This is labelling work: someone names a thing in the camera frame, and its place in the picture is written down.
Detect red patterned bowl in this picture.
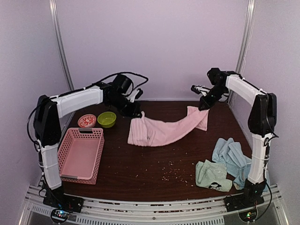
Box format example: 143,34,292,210
77,114,97,128

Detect aluminium frame post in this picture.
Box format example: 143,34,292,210
236,0,257,74
49,0,74,90

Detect aluminium front rail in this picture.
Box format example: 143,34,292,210
18,184,290,225

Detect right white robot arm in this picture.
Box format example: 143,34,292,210
198,67,278,207

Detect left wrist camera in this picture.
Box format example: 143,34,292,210
127,88,143,103

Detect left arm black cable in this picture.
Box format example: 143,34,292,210
26,71,150,150

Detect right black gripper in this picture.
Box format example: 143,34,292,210
200,84,229,110

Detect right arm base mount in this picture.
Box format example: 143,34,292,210
224,194,264,223

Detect right aluminium frame post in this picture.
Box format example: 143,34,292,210
236,0,257,74

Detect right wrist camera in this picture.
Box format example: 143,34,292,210
191,85,210,96

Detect green bowl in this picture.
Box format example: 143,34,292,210
97,112,117,128

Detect pink towel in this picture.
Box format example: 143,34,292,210
127,106,209,147

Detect left aluminium frame post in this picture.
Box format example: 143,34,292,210
49,0,74,90

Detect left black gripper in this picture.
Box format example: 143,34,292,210
108,94,142,117

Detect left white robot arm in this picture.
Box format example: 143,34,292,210
29,72,143,208

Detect blue towel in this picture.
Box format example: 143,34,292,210
212,137,270,192

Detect green towel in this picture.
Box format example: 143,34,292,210
195,160,233,192

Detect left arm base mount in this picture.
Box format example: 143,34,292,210
43,195,84,224

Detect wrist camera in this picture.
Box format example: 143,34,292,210
127,88,143,103
191,85,210,96

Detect pink plastic basket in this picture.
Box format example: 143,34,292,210
58,128,105,185

